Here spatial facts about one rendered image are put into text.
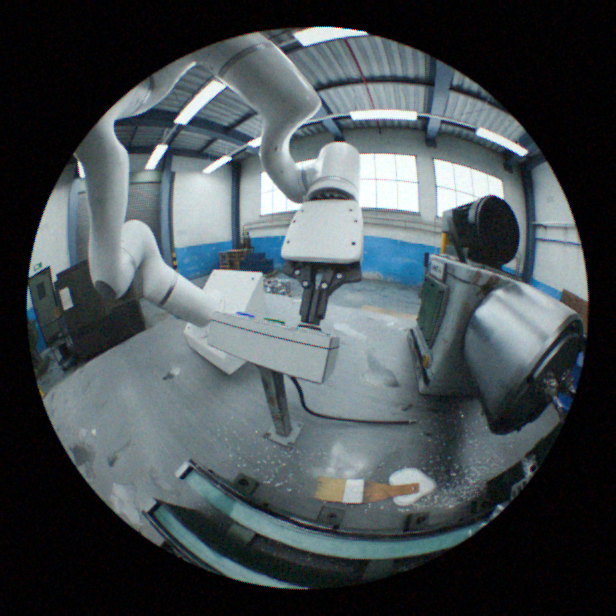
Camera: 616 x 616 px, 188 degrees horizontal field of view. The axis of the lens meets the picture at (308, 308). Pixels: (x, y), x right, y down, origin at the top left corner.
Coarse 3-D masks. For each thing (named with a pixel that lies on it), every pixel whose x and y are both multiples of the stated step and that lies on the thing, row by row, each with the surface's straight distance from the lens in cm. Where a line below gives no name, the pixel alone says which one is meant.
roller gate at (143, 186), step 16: (144, 176) 721; (160, 176) 733; (80, 192) 719; (128, 192) 702; (144, 192) 706; (80, 208) 706; (128, 208) 685; (144, 208) 690; (80, 224) 690; (80, 240) 680; (80, 256) 674
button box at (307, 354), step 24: (216, 312) 25; (216, 336) 24; (240, 336) 21; (264, 336) 19; (288, 336) 18; (312, 336) 17; (336, 336) 22; (264, 360) 19; (288, 360) 18; (312, 360) 17
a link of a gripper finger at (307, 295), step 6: (300, 270) 22; (300, 276) 22; (300, 282) 21; (312, 288) 21; (306, 294) 20; (312, 294) 20; (306, 300) 20; (300, 306) 21; (306, 306) 19; (300, 312) 21; (306, 312) 19; (306, 318) 19
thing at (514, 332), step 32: (512, 288) 39; (480, 320) 37; (512, 320) 32; (544, 320) 31; (576, 320) 36; (480, 352) 35; (512, 352) 30; (544, 352) 29; (576, 352) 42; (480, 384) 36; (512, 384) 29; (544, 384) 32; (512, 416) 36
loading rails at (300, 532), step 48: (192, 480) 30; (240, 480) 36; (192, 528) 32; (240, 528) 35; (288, 528) 26; (336, 528) 26; (432, 528) 30; (480, 528) 36; (240, 576) 29; (288, 576) 31; (336, 576) 37; (384, 576) 38
